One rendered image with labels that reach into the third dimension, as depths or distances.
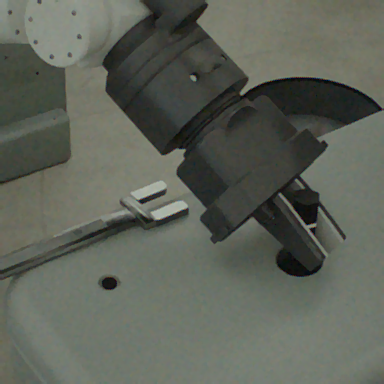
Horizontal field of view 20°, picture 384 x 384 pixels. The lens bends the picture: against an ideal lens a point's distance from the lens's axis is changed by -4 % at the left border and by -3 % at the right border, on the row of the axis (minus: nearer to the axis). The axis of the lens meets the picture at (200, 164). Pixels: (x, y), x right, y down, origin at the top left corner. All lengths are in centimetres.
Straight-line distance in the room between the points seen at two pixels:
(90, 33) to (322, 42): 402
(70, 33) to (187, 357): 25
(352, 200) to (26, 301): 29
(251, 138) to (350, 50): 396
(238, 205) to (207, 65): 10
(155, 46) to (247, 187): 12
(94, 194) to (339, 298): 311
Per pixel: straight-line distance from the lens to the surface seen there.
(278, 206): 82
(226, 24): 488
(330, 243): 85
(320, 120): 343
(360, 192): 94
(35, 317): 82
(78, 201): 389
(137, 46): 82
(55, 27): 83
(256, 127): 83
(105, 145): 414
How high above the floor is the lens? 247
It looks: 38 degrees down
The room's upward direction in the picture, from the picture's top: 2 degrees clockwise
